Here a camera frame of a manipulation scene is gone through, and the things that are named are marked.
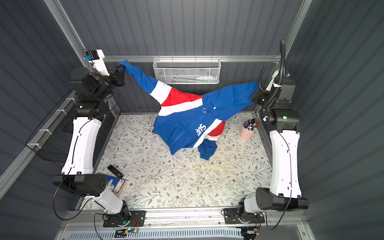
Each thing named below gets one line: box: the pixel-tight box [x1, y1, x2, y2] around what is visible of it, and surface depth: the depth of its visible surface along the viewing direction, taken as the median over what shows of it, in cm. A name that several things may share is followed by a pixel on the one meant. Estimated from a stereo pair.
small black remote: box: [107, 165, 125, 179], surface depth 88 cm
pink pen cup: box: [239, 118, 259, 141], surface depth 98 cm
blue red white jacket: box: [118, 59, 259, 160], surface depth 78 cm
